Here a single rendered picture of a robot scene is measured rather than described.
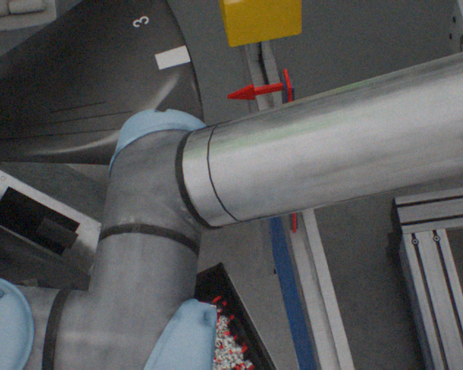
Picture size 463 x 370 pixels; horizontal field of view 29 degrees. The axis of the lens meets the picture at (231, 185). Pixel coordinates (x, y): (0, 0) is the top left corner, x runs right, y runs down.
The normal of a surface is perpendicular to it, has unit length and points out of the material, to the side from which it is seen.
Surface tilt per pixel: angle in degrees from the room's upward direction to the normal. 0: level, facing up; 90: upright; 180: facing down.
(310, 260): 0
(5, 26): 0
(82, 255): 50
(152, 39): 16
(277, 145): 38
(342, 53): 90
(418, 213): 0
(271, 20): 90
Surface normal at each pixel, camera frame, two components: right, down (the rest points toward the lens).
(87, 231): 0.09, 0.34
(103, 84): -0.04, -0.29
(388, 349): -0.07, -0.49
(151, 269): 0.26, -0.44
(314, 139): -0.55, -0.04
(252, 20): 0.18, 0.85
